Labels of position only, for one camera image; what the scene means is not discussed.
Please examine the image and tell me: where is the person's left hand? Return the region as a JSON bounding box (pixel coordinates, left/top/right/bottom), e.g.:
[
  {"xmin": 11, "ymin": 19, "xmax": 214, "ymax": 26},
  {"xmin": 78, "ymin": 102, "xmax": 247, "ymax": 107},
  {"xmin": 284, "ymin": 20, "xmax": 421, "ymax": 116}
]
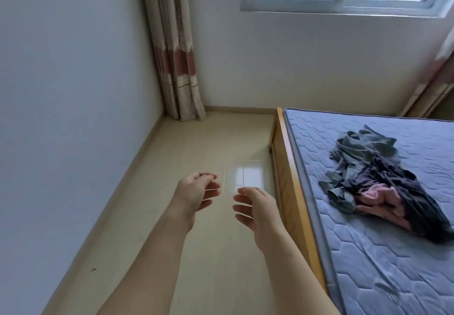
[{"xmin": 169, "ymin": 171, "xmax": 222, "ymax": 230}]

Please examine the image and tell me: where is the person's right hand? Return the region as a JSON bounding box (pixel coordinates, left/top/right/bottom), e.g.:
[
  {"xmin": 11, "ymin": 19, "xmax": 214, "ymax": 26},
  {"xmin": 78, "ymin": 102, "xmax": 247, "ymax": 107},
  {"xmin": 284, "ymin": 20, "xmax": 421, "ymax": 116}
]
[{"xmin": 232, "ymin": 186, "xmax": 288, "ymax": 254}]

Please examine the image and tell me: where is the grey button-up shirt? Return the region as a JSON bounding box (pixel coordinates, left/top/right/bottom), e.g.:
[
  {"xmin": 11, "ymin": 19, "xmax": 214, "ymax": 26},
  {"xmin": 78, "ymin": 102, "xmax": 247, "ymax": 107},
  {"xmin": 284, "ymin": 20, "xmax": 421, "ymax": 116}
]
[{"xmin": 317, "ymin": 124, "xmax": 403, "ymax": 214}]

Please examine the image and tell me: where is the pink pajama shirt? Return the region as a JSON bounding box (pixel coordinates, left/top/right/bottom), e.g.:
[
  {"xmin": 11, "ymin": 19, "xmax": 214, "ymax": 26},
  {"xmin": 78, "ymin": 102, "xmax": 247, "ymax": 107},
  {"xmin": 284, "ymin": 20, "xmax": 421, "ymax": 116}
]
[{"xmin": 355, "ymin": 182, "xmax": 414, "ymax": 231}]

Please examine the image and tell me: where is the blue quilted mattress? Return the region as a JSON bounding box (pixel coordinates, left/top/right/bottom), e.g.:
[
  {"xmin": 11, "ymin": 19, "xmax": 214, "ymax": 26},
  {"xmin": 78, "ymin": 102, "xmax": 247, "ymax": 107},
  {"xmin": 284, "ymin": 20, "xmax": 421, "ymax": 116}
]
[{"xmin": 267, "ymin": 106, "xmax": 454, "ymax": 315}]

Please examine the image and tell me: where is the dark purple garment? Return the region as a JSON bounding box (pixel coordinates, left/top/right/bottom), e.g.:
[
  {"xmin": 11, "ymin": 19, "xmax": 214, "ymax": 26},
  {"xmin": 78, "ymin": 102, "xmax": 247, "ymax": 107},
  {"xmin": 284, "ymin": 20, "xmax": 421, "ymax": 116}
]
[{"xmin": 339, "ymin": 155, "xmax": 454, "ymax": 243}]

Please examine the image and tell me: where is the person's right forearm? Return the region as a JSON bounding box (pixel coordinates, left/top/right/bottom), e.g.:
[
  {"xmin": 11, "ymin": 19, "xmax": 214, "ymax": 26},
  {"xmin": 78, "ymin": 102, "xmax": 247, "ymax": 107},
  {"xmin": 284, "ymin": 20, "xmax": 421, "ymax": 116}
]
[{"xmin": 255, "ymin": 233, "xmax": 342, "ymax": 315}]

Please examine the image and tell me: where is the person's left forearm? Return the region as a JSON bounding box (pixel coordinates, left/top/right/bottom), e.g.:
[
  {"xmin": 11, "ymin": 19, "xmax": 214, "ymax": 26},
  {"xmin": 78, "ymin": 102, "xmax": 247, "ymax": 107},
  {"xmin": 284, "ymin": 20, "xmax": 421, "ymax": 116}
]
[{"xmin": 96, "ymin": 212, "xmax": 196, "ymax": 315}]

